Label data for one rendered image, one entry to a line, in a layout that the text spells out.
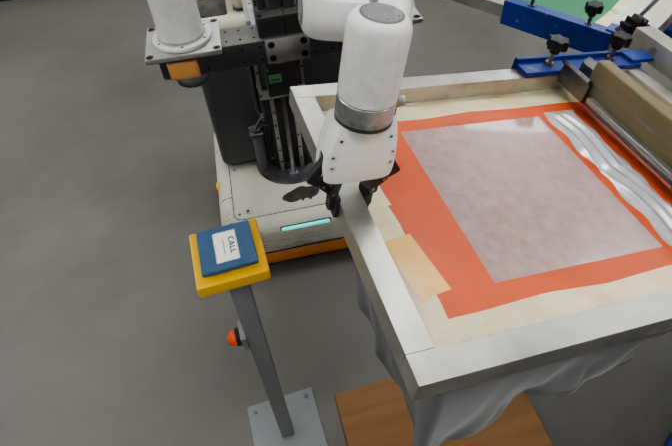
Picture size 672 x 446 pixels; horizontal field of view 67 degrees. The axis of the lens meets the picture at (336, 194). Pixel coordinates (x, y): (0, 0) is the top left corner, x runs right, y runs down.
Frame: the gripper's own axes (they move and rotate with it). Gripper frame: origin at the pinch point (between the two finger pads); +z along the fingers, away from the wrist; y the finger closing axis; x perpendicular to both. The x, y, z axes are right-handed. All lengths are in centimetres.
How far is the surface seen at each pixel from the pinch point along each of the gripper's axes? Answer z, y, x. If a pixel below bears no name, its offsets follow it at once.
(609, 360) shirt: 29, -47, 22
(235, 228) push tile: 20.1, 14.6, -15.4
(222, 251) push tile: 20.5, 17.7, -10.9
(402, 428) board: 109, -32, 0
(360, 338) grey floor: 111, -31, -34
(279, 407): 92, 5, -10
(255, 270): 21.5, 12.6, -6.2
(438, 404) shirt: 27.6, -11.7, 22.2
